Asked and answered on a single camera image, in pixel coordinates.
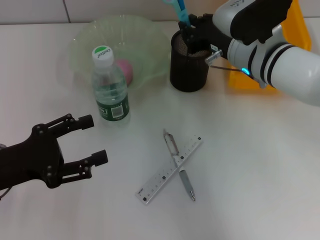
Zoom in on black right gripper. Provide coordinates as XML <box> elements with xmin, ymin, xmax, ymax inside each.
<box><xmin>178</xmin><ymin>13</ymin><xmax>232</xmax><ymax>55</ymax></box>

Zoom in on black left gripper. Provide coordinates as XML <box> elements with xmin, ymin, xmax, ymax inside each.
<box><xmin>0</xmin><ymin>113</ymin><xmax>109</xmax><ymax>191</ymax></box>

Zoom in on blue capped scissors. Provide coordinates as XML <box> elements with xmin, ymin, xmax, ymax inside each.
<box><xmin>162</xmin><ymin>0</ymin><xmax>192</xmax><ymax>28</ymax></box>

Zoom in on clear green-label water bottle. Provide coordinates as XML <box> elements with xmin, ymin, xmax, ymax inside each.
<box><xmin>91</xmin><ymin>45</ymin><xmax>131</xmax><ymax>126</ymax></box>

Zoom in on clear plastic ruler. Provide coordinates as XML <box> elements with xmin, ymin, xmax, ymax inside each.
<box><xmin>135</xmin><ymin>133</ymin><xmax>204</xmax><ymax>206</ymax></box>

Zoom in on pink toy peach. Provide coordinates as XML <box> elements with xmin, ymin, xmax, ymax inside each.
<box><xmin>116</xmin><ymin>58</ymin><xmax>134</xmax><ymax>85</ymax></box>

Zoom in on black mesh pen holder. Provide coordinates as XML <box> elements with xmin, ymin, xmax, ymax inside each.
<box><xmin>169</xmin><ymin>29</ymin><xmax>213</xmax><ymax>93</ymax></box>

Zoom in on green glass fruit plate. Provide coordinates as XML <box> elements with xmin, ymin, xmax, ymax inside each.
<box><xmin>68</xmin><ymin>14</ymin><xmax>172</xmax><ymax>91</ymax></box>

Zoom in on clear grey ballpoint pen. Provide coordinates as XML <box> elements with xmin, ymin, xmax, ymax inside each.
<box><xmin>161</xmin><ymin>128</ymin><xmax>197</xmax><ymax>202</ymax></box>

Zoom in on yellow plastic bin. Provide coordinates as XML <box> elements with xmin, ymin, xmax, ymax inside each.
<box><xmin>227</xmin><ymin>0</ymin><xmax>313</xmax><ymax>90</ymax></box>

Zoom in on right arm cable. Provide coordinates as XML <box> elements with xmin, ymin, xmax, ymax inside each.
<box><xmin>209</xmin><ymin>64</ymin><xmax>261</xmax><ymax>83</ymax></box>

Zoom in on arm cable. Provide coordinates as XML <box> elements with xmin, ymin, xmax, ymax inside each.
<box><xmin>0</xmin><ymin>186</ymin><xmax>12</xmax><ymax>201</ymax></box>
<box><xmin>209</xmin><ymin>64</ymin><xmax>261</xmax><ymax>83</ymax></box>

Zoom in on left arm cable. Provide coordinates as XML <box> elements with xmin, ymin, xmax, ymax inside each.
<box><xmin>0</xmin><ymin>186</ymin><xmax>12</xmax><ymax>201</ymax></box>

